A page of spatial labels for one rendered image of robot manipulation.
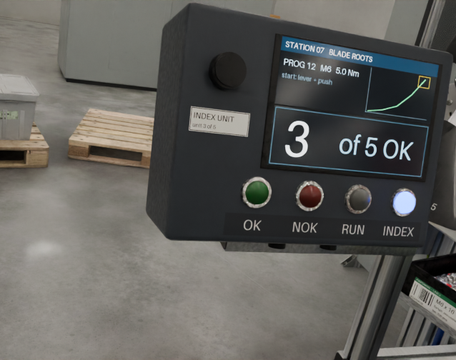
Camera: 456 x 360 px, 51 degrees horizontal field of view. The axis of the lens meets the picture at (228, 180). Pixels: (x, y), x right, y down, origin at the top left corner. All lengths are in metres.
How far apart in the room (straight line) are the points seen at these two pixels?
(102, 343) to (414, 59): 1.66
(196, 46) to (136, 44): 5.97
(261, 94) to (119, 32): 5.92
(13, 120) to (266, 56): 3.13
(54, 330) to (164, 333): 0.41
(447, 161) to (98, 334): 1.41
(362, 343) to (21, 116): 3.05
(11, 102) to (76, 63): 2.93
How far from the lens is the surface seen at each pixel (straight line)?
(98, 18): 6.25
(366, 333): 0.64
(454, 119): 1.19
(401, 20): 4.10
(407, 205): 0.47
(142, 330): 2.02
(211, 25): 0.39
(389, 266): 0.60
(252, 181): 0.40
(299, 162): 0.42
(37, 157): 3.45
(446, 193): 1.11
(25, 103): 3.45
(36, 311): 2.10
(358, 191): 0.44
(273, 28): 0.41
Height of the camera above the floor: 1.26
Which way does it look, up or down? 20 degrees down
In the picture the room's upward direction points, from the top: 11 degrees clockwise
